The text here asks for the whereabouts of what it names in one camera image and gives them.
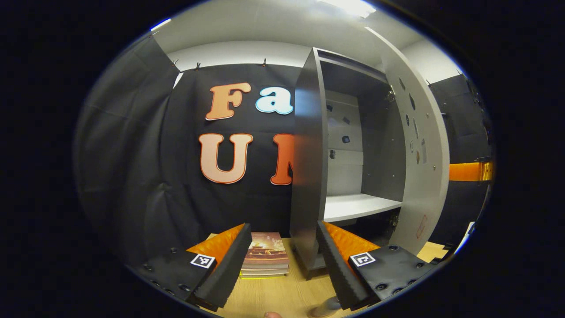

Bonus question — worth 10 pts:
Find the grey cabinet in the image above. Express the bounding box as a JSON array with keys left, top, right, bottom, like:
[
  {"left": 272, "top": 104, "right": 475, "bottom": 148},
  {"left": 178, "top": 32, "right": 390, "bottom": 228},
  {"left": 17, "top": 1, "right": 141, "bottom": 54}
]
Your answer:
[{"left": 289, "top": 47, "right": 407, "bottom": 271}]

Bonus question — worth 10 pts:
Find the silver bottle with pink label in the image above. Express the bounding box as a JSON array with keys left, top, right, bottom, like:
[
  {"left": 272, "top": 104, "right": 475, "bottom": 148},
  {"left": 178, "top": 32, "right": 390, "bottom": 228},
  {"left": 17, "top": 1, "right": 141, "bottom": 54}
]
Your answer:
[{"left": 308, "top": 297, "right": 343, "bottom": 318}]

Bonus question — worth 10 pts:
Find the plain black backdrop cloth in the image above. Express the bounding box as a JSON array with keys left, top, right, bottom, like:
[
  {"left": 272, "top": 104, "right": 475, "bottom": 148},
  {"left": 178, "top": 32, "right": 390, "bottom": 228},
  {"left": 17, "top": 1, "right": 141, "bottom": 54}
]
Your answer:
[
  {"left": 73, "top": 38, "right": 181, "bottom": 265},
  {"left": 426, "top": 74, "right": 495, "bottom": 248}
]

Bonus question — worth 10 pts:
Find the large ceiling light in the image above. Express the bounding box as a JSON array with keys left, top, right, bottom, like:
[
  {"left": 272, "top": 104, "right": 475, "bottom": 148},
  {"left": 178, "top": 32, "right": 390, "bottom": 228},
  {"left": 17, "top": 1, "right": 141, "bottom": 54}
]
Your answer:
[{"left": 317, "top": 0, "right": 377, "bottom": 19}]

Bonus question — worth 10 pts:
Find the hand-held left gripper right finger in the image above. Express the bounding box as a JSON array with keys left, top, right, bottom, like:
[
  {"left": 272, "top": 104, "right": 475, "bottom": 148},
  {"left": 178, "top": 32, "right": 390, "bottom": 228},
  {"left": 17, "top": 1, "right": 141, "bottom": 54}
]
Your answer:
[{"left": 316, "top": 221, "right": 435, "bottom": 310}]

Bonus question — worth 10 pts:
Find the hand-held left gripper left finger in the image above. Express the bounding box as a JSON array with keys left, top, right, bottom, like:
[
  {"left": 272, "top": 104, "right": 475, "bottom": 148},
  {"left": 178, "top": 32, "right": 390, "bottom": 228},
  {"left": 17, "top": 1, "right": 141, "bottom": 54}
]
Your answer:
[{"left": 139, "top": 223, "right": 253, "bottom": 313}]

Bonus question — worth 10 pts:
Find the white cabinet shelf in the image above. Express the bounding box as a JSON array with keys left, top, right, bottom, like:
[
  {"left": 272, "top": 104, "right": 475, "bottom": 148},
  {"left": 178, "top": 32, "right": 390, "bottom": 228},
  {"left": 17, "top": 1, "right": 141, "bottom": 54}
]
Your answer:
[{"left": 324, "top": 193, "right": 403, "bottom": 223}]

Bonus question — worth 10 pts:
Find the stack of books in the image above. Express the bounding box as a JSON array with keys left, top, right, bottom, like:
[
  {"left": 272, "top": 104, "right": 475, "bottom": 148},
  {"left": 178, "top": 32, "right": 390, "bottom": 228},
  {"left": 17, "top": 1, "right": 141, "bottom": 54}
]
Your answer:
[{"left": 240, "top": 232, "right": 290, "bottom": 279}]

